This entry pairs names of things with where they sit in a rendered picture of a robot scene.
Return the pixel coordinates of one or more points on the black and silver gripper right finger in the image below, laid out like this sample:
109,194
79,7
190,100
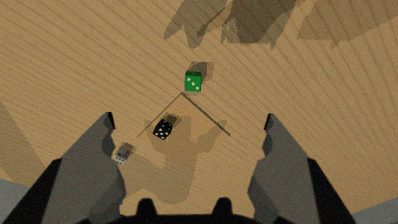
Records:
288,187

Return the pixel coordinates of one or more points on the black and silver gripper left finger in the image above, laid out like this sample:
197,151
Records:
83,186

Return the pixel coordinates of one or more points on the green die with white pips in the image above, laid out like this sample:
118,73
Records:
193,81

